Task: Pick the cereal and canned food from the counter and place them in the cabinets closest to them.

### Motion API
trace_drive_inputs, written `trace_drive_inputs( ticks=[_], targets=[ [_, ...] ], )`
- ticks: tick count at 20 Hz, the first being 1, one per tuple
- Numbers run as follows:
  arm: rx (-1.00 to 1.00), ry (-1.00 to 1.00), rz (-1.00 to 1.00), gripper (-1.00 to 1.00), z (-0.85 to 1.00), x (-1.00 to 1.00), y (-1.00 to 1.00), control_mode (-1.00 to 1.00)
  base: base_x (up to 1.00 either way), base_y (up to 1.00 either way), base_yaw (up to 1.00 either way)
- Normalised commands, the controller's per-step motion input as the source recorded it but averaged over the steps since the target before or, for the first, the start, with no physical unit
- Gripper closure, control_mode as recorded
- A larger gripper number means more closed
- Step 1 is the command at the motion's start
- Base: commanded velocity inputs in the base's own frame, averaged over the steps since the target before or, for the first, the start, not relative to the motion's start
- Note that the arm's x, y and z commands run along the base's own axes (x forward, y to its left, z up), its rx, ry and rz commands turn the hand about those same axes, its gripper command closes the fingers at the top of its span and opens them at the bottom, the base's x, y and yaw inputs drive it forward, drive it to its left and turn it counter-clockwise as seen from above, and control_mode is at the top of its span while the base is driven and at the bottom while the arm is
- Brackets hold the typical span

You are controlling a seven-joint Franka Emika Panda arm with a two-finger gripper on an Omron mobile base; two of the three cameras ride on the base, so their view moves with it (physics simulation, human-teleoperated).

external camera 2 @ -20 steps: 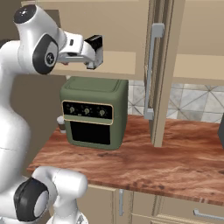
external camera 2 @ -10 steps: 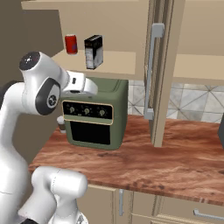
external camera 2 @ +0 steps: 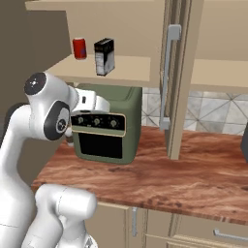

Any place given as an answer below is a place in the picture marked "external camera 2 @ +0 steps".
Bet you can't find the grey wall cabinet door handle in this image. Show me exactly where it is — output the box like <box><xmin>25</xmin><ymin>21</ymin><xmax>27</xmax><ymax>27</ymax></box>
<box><xmin>158</xmin><ymin>24</ymin><xmax>182</xmax><ymax>132</ymax></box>

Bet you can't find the beige open wall cabinet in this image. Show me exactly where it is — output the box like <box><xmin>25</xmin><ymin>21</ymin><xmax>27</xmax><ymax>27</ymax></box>
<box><xmin>24</xmin><ymin>0</ymin><xmax>169</xmax><ymax>89</ymax></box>

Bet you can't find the beige closed wall cabinet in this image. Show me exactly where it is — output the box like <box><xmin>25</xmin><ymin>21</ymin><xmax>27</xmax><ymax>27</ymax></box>
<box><xmin>189</xmin><ymin>0</ymin><xmax>248</xmax><ymax>95</ymax></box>

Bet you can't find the grey drawer handle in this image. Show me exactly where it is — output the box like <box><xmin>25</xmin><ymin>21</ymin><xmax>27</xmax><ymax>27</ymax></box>
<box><xmin>212</xmin><ymin>228</ymin><xmax>248</xmax><ymax>243</ymax></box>

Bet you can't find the beige drawer front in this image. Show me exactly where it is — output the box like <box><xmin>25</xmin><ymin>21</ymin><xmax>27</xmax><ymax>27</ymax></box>
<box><xmin>144</xmin><ymin>208</ymin><xmax>248</xmax><ymax>248</ymax></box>

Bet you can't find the beige base cabinet door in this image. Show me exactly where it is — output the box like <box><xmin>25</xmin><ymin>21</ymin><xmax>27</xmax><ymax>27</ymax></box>
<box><xmin>84</xmin><ymin>201</ymin><xmax>149</xmax><ymax>248</ymax></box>

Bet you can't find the grey base cabinet door handle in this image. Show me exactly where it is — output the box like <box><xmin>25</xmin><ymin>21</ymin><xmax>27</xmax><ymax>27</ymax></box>
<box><xmin>131</xmin><ymin>206</ymin><xmax>140</xmax><ymax>237</ymax></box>

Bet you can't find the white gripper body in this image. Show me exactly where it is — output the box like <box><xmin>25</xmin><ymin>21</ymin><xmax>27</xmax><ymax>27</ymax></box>
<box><xmin>94</xmin><ymin>95</ymin><xmax>111</xmax><ymax>114</ymax></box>

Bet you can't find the green toaster oven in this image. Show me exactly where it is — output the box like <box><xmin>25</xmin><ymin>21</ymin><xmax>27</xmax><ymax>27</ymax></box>
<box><xmin>70</xmin><ymin>83</ymin><xmax>143</xmax><ymax>166</ymax></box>

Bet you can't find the dark appliance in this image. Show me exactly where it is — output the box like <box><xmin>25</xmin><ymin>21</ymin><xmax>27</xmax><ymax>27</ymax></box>
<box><xmin>239</xmin><ymin>128</ymin><xmax>248</xmax><ymax>157</ymax></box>

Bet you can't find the red soda can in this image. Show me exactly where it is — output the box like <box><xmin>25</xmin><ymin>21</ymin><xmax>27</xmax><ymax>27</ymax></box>
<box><xmin>72</xmin><ymin>37</ymin><xmax>88</xmax><ymax>61</ymax></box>

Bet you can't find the beige wall cabinet door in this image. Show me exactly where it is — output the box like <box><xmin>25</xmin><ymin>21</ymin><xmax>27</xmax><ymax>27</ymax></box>
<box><xmin>159</xmin><ymin>0</ymin><xmax>205</xmax><ymax>161</ymax></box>

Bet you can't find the black cereal box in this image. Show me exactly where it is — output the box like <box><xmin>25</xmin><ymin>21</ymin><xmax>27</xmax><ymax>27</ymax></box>
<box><xmin>93</xmin><ymin>38</ymin><xmax>116</xmax><ymax>78</ymax></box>

